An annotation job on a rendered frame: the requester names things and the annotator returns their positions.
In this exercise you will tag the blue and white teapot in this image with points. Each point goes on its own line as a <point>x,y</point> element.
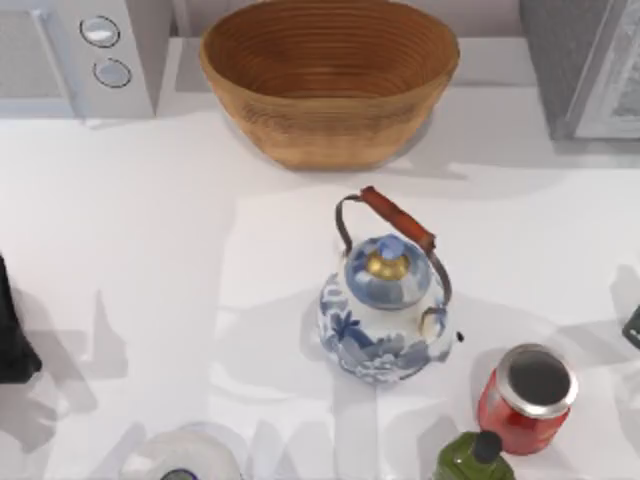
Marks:
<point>385,320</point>

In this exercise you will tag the brown wooden basket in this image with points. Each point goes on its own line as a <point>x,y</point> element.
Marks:
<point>330,120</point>

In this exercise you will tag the white roll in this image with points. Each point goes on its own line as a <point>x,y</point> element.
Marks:
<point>190,457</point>

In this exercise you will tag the green bottle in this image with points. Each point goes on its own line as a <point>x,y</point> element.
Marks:
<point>465,457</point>

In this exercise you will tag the round microwave knob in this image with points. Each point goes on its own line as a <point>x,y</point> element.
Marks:
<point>112,72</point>
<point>100,30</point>

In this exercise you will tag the red can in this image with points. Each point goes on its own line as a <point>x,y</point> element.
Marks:
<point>520,420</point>

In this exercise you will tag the pale microwave oven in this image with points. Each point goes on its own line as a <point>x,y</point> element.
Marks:
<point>60,60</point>

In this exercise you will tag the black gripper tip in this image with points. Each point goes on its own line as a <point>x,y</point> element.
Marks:
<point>12,335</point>

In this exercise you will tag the dark gripper tip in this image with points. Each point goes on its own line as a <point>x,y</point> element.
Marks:
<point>633,327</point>

